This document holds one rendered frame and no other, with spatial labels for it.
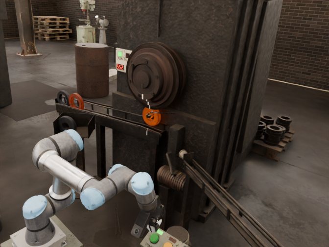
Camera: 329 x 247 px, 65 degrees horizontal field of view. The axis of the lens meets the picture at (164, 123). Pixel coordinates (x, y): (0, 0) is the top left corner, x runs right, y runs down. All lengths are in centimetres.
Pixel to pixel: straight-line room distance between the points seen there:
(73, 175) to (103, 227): 119
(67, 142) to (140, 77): 75
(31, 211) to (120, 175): 65
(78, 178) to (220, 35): 119
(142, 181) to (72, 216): 141
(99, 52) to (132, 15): 258
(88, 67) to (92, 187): 382
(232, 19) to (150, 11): 61
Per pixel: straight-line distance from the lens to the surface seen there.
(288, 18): 766
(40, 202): 153
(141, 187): 93
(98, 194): 93
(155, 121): 193
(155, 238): 128
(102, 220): 223
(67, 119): 210
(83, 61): 466
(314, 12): 758
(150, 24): 200
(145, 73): 174
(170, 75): 172
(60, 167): 108
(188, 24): 182
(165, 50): 174
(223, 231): 225
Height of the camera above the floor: 156
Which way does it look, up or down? 24 degrees down
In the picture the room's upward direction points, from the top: 5 degrees clockwise
